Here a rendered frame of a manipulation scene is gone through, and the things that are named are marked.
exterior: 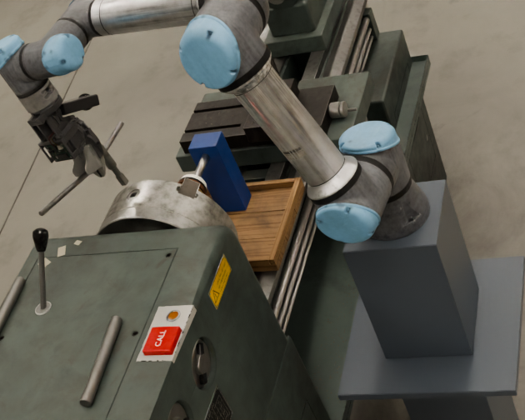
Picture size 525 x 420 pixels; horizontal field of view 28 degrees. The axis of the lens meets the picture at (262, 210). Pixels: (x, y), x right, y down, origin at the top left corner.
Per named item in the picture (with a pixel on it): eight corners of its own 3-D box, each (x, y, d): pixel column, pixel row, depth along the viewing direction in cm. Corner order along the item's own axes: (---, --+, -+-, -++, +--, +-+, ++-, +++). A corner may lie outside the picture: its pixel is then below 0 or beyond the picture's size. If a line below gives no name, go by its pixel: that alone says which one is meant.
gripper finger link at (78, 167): (81, 192, 226) (57, 160, 222) (94, 174, 230) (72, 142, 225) (92, 190, 225) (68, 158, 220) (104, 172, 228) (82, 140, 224)
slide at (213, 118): (326, 138, 280) (321, 125, 277) (184, 154, 297) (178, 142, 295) (339, 97, 292) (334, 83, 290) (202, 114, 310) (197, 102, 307)
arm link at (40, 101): (29, 79, 218) (57, 72, 213) (42, 97, 220) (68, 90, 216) (10, 102, 213) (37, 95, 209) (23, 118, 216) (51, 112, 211)
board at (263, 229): (278, 270, 256) (273, 259, 254) (151, 277, 271) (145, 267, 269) (305, 187, 277) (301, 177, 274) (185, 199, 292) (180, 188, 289)
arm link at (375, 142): (417, 161, 216) (401, 110, 208) (399, 206, 208) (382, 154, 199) (364, 162, 222) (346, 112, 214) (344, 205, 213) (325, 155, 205)
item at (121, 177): (123, 180, 235) (96, 143, 228) (131, 179, 234) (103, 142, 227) (119, 187, 234) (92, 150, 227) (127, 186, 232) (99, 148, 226)
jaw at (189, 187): (183, 233, 243) (195, 201, 234) (163, 225, 243) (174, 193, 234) (197, 201, 250) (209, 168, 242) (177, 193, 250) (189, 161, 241)
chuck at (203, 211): (252, 291, 242) (184, 194, 225) (143, 309, 257) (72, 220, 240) (262, 263, 248) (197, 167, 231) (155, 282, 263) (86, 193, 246)
